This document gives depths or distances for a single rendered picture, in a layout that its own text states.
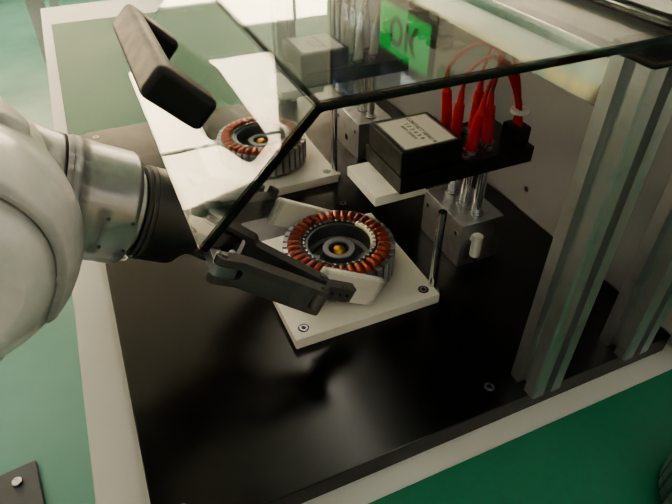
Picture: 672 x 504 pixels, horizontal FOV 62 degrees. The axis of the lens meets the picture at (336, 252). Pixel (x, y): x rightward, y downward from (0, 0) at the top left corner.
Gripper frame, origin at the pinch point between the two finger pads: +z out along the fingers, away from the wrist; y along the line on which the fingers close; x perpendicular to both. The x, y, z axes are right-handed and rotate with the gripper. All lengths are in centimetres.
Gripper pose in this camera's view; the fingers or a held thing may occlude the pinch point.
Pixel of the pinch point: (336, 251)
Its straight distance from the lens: 55.9
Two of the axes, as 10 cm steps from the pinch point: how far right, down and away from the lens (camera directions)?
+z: 7.9, 1.6, 5.9
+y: 4.0, 5.8, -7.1
